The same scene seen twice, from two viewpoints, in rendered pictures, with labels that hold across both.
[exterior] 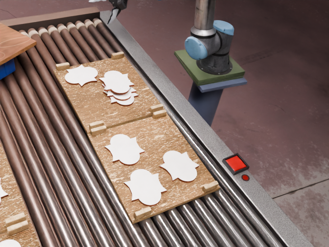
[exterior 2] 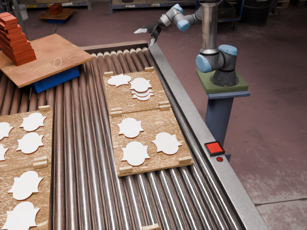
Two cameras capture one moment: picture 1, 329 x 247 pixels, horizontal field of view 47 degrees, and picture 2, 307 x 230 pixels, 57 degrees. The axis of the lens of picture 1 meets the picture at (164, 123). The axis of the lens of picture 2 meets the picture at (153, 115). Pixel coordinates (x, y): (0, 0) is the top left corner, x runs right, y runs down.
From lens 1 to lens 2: 0.45 m
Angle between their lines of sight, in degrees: 19
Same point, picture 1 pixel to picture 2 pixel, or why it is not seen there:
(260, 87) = (290, 112)
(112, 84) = (136, 85)
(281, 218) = (240, 193)
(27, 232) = (45, 169)
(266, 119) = (290, 137)
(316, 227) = not seen: outside the picture
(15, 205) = (45, 152)
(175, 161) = (164, 139)
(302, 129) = not seen: outside the picture
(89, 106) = (117, 99)
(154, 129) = (157, 117)
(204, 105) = (217, 112)
